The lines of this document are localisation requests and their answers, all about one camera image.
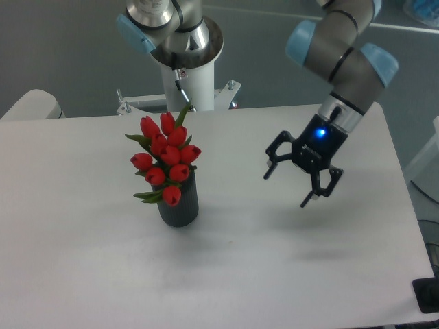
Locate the black cable on pedestal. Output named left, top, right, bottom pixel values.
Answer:
left=170, top=51, right=198, bottom=113

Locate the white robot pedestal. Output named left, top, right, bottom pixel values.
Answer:
left=117, top=61, right=241, bottom=116

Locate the blue object top right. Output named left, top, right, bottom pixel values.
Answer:
left=403, top=0, right=438, bottom=27

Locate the dark grey ribbed vase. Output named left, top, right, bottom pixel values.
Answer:
left=152, top=170, right=199, bottom=228

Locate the red tulip bouquet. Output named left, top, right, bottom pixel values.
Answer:
left=126, top=102, right=202, bottom=206

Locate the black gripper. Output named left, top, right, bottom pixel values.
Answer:
left=263, top=113, right=349, bottom=209

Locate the white chair back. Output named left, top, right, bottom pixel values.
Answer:
left=1, top=89, right=66, bottom=122

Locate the black device at edge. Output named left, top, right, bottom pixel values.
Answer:
left=412, top=278, right=438, bottom=314

